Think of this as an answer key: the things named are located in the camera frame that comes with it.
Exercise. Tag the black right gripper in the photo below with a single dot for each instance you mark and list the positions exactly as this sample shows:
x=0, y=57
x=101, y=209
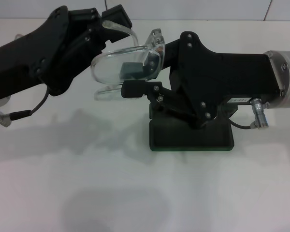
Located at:
x=220, y=77

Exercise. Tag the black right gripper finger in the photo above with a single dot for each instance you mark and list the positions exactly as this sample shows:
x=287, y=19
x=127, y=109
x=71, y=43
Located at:
x=135, y=89

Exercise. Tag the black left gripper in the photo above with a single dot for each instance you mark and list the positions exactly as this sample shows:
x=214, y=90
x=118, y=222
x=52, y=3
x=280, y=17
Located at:
x=26, y=62

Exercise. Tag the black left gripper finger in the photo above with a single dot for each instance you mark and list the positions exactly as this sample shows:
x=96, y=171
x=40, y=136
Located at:
x=118, y=15

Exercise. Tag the clear white glasses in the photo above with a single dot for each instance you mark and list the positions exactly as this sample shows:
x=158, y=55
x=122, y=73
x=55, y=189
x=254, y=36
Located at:
x=108, y=67

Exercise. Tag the green glasses case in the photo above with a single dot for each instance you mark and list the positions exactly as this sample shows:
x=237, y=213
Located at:
x=183, y=137

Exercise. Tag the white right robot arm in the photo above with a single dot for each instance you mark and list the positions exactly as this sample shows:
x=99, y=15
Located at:
x=287, y=79

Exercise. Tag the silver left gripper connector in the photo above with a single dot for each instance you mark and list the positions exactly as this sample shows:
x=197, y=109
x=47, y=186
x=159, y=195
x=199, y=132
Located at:
x=18, y=36

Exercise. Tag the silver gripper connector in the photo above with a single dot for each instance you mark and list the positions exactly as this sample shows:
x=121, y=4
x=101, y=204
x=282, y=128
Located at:
x=259, y=113
x=18, y=36

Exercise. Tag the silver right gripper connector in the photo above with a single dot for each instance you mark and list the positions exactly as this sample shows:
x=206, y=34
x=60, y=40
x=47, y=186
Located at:
x=259, y=113

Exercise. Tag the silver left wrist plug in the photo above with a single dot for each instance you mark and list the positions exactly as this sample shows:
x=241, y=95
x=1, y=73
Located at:
x=2, y=119

